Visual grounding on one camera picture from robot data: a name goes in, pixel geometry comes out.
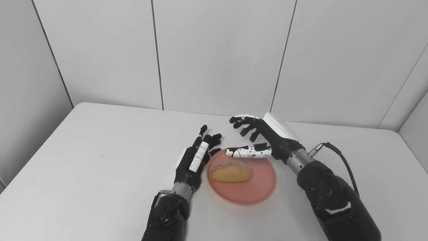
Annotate bread roll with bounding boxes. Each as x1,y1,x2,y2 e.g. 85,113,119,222
210,158,253,183

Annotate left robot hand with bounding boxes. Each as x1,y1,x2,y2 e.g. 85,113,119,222
173,125,222,192

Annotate pink plate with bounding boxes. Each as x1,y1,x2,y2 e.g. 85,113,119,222
206,149,277,206

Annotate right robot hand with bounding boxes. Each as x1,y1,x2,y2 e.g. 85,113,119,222
225,112,305,165

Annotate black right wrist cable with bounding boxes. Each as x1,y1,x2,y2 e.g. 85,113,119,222
308,142,360,198

